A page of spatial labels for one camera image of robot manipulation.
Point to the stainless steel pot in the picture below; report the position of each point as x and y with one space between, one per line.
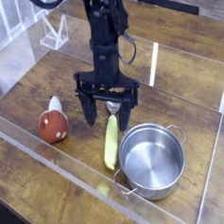
151 160

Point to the clear acrylic triangle bracket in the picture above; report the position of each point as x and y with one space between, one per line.
55 39

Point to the red toy mushroom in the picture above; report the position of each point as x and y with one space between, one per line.
53 123

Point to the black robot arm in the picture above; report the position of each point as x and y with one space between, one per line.
108 21

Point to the green handled metal spoon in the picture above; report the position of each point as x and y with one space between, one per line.
111 136

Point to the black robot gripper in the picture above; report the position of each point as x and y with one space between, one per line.
106 82

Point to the black bar on table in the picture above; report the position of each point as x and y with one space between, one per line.
169 4

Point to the clear acrylic front barrier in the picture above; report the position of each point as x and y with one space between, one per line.
95 183

